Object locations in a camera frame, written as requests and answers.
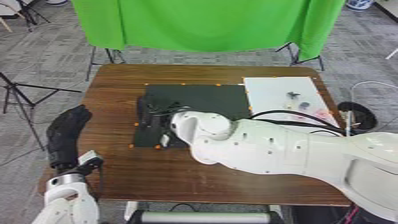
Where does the blue and white vase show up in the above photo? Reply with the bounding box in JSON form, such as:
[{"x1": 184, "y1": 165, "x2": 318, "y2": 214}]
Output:
[{"x1": 344, "y1": 0, "x2": 376, "y2": 11}]

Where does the black tripod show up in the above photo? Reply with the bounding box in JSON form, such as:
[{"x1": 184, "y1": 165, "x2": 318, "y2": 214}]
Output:
[{"x1": 0, "y1": 71, "x2": 83, "y2": 152}]

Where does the white cable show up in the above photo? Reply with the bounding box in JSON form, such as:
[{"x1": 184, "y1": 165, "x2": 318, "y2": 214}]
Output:
[{"x1": 346, "y1": 80, "x2": 398, "y2": 129}]

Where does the black metal stand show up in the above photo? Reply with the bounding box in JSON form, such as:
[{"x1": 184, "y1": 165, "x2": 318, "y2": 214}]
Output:
[
  {"x1": 83, "y1": 45, "x2": 127, "y2": 83},
  {"x1": 273, "y1": 41, "x2": 326, "y2": 72}
]

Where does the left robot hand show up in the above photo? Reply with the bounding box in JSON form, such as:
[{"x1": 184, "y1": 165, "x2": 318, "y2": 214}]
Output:
[{"x1": 44, "y1": 104, "x2": 94, "y2": 170}]

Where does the pink flower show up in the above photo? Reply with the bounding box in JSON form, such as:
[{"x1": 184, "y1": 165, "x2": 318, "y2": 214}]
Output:
[{"x1": 310, "y1": 109, "x2": 337, "y2": 123}]

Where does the black cable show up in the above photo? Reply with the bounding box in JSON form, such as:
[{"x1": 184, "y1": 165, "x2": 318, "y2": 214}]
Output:
[{"x1": 247, "y1": 109, "x2": 346, "y2": 138}]

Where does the black round bin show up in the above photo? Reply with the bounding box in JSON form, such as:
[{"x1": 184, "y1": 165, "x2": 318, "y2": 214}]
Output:
[{"x1": 334, "y1": 101, "x2": 380, "y2": 136}]

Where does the dark mat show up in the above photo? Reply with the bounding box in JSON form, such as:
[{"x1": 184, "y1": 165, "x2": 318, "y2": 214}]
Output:
[{"x1": 129, "y1": 83, "x2": 254, "y2": 150}]

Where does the pale grey bar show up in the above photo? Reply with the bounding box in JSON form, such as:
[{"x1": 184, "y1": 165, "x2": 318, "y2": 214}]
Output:
[{"x1": 126, "y1": 209, "x2": 284, "y2": 224}]

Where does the white sheet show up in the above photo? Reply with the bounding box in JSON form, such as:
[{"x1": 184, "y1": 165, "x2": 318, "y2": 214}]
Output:
[{"x1": 241, "y1": 76, "x2": 342, "y2": 130}]

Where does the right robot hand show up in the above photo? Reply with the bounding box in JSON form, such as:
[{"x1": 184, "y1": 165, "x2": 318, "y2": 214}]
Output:
[{"x1": 135, "y1": 94, "x2": 175, "y2": 149}]

